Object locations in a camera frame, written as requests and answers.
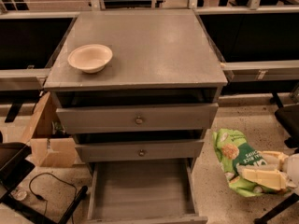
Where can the brown cardboard box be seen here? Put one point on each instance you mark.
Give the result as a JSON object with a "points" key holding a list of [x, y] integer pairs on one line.
{"points": [[49, 148]]}

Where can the black office chair left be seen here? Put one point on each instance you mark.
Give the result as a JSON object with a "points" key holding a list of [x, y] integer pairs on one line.
{"points": [[13, 169]]}

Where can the green rice chip bag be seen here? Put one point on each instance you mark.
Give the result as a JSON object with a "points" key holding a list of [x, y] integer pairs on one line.
{"points": [[232, 150]]}

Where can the brass drawer knob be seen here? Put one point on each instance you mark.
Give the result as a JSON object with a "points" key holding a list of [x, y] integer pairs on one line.
{"points": [[142, 152], [139, 120]]}

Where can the cream white bowl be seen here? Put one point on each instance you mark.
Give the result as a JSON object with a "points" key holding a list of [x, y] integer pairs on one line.
{"points": [[90, 58]]}

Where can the grey drawer cabinet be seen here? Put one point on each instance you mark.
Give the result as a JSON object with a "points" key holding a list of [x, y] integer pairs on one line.
{"points": [[160, 57]]}

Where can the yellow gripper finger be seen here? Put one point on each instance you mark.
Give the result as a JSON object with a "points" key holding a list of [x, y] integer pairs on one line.
{"points": [[270, 179], [275, 157]]}

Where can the brass middle drawer knob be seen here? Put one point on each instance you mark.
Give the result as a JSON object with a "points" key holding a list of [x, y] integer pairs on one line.
{"points": [[142, 152]]}

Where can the brass top drawer knob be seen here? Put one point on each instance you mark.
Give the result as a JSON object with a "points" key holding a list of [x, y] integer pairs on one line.
{"points": [[139, 120]]}

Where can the grey bottom drawer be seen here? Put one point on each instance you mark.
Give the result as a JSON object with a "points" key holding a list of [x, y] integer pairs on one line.
{"points": [[143, 192]]}

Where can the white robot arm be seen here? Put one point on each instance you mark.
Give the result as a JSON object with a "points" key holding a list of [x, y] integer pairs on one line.
{"points": [[280, 171]]}

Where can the grey drawer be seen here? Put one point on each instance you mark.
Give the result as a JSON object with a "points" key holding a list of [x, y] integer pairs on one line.
{"points": [[143, 192], [128, 151], [114, 119]]}

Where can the grey middle drawer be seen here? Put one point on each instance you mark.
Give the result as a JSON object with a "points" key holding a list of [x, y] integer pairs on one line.
{"points": [[128, 151]]}

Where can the grey top drawer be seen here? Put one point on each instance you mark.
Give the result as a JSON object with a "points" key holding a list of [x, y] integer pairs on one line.
{"points": [[114, 119]]}

